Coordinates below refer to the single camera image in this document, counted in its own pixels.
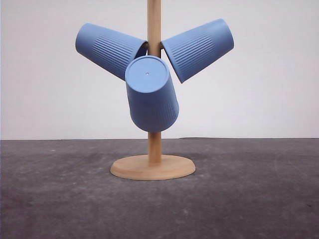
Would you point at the blue ribbed cup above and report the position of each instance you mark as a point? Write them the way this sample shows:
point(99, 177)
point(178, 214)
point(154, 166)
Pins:
point(152, 94)
point(111, 51)
point(193, 52)

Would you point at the wooden cup tree stand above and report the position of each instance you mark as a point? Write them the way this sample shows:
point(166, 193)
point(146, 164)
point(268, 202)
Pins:
point(153, 166)

